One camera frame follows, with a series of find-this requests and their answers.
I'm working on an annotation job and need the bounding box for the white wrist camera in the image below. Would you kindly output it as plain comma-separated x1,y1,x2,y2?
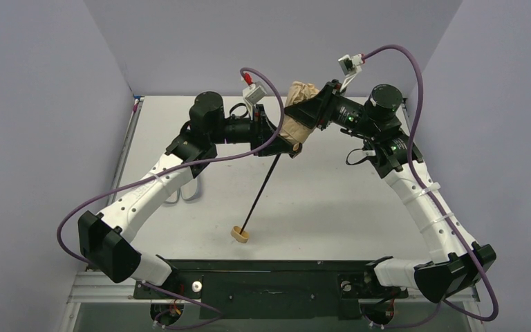
242,81,268,107
337,53,365,92

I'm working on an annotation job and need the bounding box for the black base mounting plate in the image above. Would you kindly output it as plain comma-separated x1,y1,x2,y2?
132,256,436,321

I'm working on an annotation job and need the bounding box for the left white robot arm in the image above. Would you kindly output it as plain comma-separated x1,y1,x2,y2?
77,91,301,286

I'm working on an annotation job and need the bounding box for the purple cable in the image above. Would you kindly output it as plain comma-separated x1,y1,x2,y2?
56,67,286,331
360,44,500,330

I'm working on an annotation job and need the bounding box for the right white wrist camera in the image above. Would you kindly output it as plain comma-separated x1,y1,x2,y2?
337,53,365,92

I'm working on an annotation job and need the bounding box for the aluminium left side rail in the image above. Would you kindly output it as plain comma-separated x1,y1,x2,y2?
111,95,145,190

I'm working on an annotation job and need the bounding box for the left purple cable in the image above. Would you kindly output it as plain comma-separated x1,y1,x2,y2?
56,67,286,331

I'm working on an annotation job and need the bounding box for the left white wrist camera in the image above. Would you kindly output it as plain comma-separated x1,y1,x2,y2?
242,81,268,107

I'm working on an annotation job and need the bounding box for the purple zippered umbrella case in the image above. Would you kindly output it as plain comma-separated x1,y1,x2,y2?
163,176,203,205

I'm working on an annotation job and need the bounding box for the beige umbrella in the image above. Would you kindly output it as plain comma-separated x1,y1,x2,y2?
231,81,319,243

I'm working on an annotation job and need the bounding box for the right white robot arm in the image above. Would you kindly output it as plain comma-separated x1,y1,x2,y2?
283,80,496,303

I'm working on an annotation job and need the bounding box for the aluminium front rail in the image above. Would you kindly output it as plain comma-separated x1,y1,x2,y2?
67,272,480,304

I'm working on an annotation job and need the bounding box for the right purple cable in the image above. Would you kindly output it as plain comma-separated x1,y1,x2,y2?
360,44,500,330

